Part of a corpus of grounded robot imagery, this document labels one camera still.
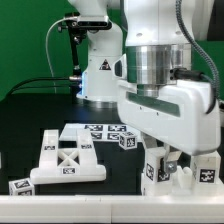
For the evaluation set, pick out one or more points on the white chair seat part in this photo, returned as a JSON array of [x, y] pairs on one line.
[[182, 185]]

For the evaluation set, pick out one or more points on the white base tag plate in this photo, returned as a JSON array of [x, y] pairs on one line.
[[99, 132]]

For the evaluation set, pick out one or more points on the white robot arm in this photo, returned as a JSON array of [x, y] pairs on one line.
[[161, 47]]

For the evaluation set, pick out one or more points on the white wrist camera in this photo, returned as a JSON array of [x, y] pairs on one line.
[[120, 67]]

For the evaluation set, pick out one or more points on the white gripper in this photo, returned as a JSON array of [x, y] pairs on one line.
[[178, 117]]

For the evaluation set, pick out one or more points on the white chair backrest part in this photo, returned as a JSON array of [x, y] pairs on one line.
[[66, 165]]

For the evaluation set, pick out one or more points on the white L-shaped border wall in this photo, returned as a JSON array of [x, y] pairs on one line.
[[113, 209]]

